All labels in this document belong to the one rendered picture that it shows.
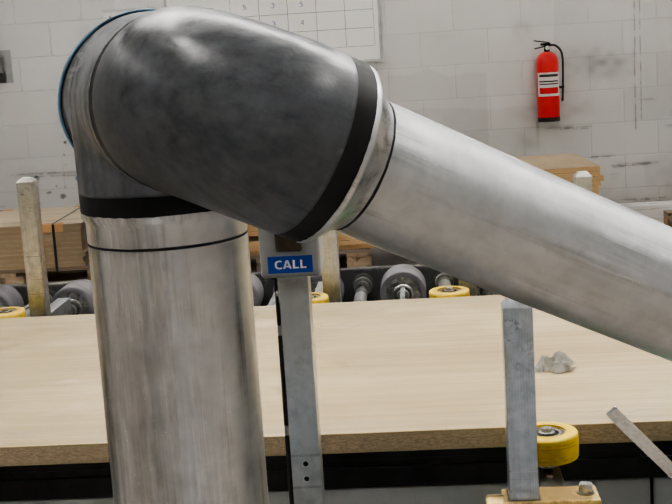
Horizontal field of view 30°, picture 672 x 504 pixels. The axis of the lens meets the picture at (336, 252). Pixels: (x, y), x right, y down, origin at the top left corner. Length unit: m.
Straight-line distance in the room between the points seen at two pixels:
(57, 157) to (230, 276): 7.96
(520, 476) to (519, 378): 0.12
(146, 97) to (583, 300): 0.30
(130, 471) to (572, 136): 7.89
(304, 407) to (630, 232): 0.75
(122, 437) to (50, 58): 7.92
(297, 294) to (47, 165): 7.38
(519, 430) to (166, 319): 0.76
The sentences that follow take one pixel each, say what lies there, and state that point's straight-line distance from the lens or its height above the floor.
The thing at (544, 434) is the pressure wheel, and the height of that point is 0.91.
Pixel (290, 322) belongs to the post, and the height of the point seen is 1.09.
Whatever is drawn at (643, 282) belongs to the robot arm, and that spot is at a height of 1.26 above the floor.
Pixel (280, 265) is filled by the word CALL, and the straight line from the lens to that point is 1.45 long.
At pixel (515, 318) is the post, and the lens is 1.48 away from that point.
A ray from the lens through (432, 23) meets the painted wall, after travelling 8.53.
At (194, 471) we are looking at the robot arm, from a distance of 0.86.
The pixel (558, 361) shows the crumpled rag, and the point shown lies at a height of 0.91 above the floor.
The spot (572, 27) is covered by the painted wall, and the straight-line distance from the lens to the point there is 8.64.
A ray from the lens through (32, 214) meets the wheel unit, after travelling 2.67.
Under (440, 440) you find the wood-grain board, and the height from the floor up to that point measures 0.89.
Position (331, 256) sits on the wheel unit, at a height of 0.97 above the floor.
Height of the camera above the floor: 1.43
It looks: 10 degrees down
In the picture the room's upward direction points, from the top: 4 degrees counter-clockwise
